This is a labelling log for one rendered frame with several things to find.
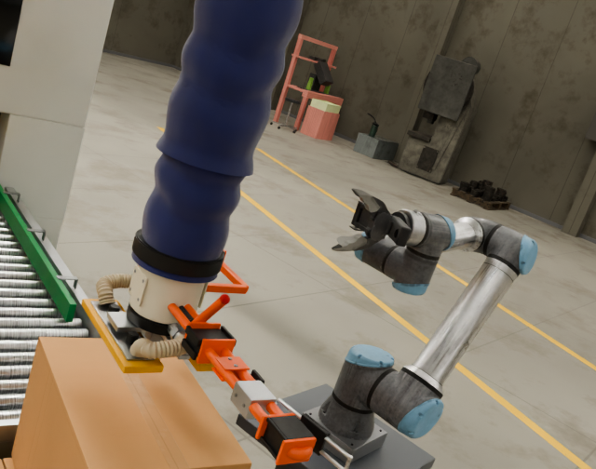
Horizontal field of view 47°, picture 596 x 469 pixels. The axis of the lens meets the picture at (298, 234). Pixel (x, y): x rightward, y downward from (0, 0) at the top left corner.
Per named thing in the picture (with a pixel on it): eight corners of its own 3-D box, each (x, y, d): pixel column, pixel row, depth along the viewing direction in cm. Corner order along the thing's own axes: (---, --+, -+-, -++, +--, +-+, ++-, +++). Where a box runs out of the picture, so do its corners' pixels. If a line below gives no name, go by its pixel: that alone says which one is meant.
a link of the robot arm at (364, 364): (351, 381, 237) (369, 336, 232) (389, 408, 226) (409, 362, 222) (324, 388, 225) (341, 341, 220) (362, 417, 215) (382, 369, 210)
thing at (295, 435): (254, 436, 130) (262, 414, 128) (286, 434, 134) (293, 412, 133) (277, 465, 123) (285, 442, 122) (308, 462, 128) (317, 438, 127)
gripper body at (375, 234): (346, 227, 169) (382, 233, 176) (367, 241, 163) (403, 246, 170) (357, 198, 167) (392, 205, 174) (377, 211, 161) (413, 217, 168)
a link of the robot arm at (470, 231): (478, 208, 236) (356, 224, 187) (509, 223, 229) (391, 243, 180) (467, 239, 240) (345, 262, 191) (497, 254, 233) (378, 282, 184)
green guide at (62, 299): (-12, 191, 406) (-9, 177, 403) (6, 193, 412) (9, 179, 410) (65, 322, 286) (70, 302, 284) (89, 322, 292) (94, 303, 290)
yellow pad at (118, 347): (80, 304, 182) (84, 288, 180) (116, 305, 188) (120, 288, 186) (122, 374, 156) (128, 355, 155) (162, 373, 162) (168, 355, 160)
